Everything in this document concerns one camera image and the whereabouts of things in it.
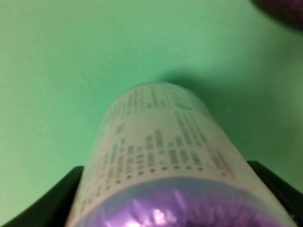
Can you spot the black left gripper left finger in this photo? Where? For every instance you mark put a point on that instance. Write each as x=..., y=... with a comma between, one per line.
x=53, y=208

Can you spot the purple bamboo shoot toy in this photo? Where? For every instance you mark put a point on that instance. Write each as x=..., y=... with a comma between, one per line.
x=286, y=12

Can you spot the green table cloth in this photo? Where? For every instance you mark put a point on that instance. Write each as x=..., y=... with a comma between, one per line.
x=63, y=62

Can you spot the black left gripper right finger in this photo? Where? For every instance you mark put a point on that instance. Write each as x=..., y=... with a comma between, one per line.
x=288, y=196

